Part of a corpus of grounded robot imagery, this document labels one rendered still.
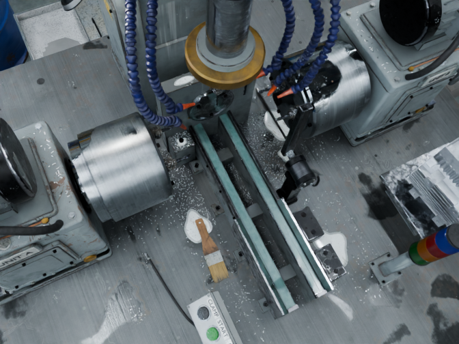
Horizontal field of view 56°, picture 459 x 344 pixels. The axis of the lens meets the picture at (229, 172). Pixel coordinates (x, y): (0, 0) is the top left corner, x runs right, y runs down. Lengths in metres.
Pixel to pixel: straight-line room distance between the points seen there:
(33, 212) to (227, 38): 0.57
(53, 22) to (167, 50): 1.25
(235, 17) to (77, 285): 0.89
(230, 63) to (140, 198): 0.40
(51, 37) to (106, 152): 1.34
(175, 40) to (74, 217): 0.53
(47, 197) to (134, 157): 0.21
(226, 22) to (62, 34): 1.55
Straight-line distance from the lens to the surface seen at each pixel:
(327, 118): 1.23
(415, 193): 1.36
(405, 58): 1.32
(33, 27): 2.41
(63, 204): 1.05
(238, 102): 1.37
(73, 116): 1.57
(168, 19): 1.15
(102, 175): 1.06
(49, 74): 1.69
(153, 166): 1.07
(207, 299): 1.04
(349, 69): 1.25
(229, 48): 0.93
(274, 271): 1.23
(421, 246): 1.18
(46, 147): 1.12
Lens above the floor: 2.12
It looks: 67 degrees down
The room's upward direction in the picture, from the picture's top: 10 degrees clockwise
